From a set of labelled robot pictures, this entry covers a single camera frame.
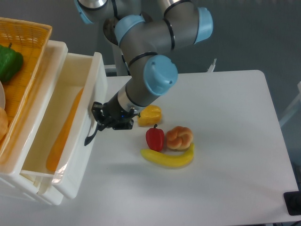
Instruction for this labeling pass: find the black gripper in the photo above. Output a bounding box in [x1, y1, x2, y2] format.
[91, 94, 134, 131]

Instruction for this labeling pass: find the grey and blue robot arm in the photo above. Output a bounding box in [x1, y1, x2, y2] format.
[75, 0, 213, 131]

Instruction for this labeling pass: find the white plastic drawer cabinet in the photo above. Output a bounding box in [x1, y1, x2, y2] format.
[0, 40, 68, 205]

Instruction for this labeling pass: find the yellow bell pepper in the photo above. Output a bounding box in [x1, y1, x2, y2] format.
[137, 105, 162, 127]

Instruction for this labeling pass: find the red bell pepper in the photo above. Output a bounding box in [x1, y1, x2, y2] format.
[146, 124, 165, 152]

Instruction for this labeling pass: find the orange baguette bread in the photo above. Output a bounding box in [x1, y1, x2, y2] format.
[46, 88, 83, 171]

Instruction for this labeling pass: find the yellow banana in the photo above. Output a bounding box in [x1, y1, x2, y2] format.
[140, 143, 195, 168]

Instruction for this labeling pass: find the knotted bread roll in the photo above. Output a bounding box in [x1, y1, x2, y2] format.
[166, 126, 194, 151]

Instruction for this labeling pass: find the round bread in basket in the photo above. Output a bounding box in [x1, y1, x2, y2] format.
[0, 108, 8, 140]

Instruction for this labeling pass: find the white plate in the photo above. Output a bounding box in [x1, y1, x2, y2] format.
[0, 82, 6, 109]

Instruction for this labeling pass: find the orange wicker basket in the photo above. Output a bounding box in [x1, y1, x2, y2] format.
[0, 17, 52, 164]

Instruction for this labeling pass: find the green bell pepper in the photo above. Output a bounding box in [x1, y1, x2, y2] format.
[0, 42, 24, 83]

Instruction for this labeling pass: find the black device at table edge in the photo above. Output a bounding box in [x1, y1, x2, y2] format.
[283, 191, 301, 216]

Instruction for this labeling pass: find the white frame at right edge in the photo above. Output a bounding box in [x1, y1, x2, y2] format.
[279, 82, 301, 127]

